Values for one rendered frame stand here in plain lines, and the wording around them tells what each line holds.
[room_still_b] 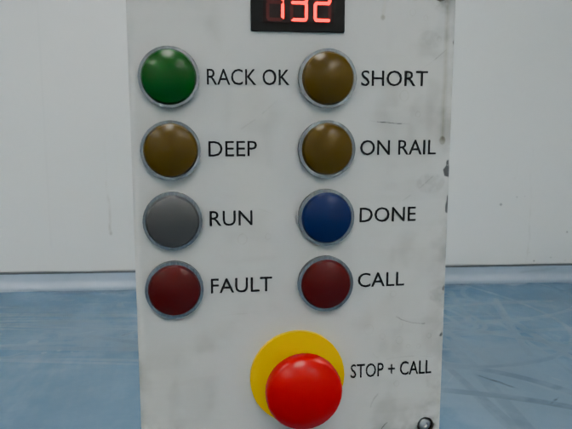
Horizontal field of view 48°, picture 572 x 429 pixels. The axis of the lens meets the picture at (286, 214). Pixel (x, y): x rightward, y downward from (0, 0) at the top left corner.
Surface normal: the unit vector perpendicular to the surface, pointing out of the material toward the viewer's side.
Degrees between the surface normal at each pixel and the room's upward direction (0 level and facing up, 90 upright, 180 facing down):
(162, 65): 87
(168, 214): 87
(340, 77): 90
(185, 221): 90
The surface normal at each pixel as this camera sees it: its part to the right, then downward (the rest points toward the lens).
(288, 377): -0.16, -0.15
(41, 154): 0.07, 0.15
